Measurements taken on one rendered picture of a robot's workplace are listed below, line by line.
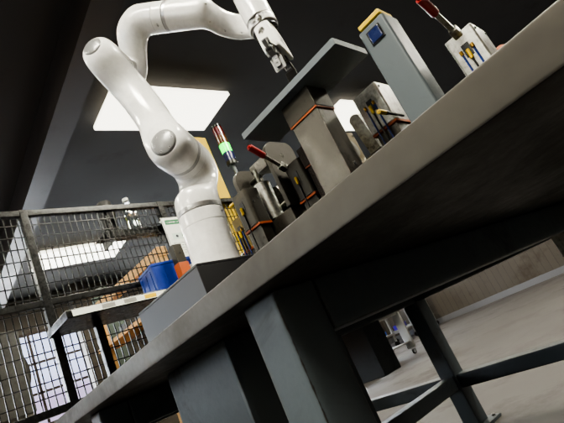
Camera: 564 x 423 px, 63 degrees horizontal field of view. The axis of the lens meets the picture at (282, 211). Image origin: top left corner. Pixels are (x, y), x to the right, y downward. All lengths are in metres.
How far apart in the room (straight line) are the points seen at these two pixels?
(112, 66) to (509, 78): 1.19
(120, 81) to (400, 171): 1.11
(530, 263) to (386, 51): 9.56
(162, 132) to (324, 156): 0.41
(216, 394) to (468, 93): 0.80
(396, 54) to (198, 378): 0.81
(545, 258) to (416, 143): 9.98
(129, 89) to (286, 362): 0.97
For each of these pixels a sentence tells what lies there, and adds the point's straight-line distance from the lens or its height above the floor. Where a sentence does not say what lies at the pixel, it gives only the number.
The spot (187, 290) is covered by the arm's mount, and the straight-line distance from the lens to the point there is 0.98.
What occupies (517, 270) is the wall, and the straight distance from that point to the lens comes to 10.60.
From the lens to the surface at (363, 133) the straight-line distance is 1.34.
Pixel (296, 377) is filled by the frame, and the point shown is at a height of 0.55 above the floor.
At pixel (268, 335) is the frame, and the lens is 0.66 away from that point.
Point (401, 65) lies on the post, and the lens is 1.05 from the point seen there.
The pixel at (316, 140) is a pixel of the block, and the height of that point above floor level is 1.01.
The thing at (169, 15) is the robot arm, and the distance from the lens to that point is 1.48.
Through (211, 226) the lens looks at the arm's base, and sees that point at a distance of 1.15.
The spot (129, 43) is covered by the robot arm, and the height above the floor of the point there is 1.60.
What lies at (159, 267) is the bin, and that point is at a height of 1.14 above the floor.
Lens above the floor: 0.56
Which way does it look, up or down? 17 degrees up
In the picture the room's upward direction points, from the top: 25 degrees counter-clockwise
